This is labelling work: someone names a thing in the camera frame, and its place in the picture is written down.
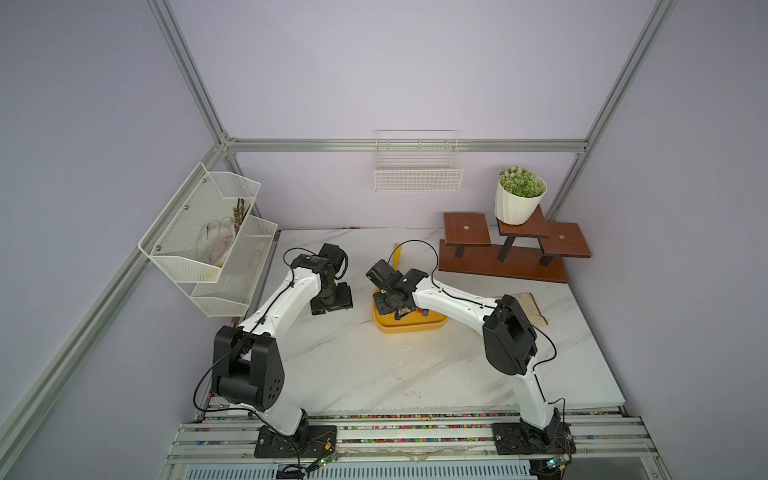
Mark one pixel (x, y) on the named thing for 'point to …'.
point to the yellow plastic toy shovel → (396, 256)
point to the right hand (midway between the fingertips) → (388, 305)
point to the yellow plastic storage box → (408, 322)
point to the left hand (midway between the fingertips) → (337, 310)
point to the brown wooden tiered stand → (537, 250)
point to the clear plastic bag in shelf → (214, 240)
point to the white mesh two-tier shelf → (220, 291)
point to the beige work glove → (530, 309)
